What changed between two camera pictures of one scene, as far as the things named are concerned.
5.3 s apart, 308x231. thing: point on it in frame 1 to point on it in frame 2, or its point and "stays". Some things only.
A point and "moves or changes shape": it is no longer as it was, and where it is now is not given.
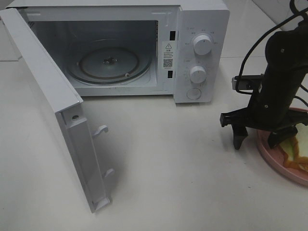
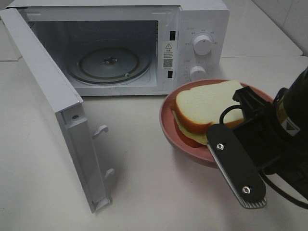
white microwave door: (78, 133) stays
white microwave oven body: (135, 47) stays
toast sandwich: (290, 160) moves or changes shape
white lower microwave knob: (198, 74) stays
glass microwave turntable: (109, 61) stays
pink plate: (275, 155) moves or changes shape
